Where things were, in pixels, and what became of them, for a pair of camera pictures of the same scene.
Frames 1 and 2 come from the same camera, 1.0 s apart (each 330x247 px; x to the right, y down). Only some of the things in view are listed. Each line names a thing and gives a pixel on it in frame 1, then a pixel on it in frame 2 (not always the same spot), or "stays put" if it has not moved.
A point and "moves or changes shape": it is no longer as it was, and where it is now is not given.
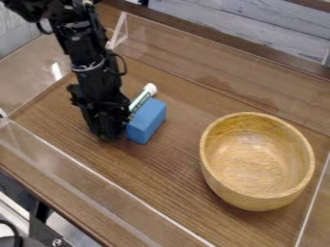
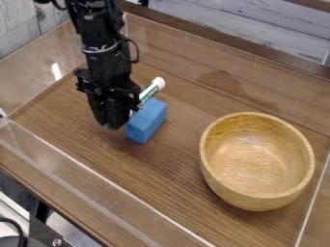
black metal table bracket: x=42 y=233 stays put
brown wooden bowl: x=256 y=157 stays put
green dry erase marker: x=149 y=91 moves or changes shape
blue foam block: x=146 y=121 stays put
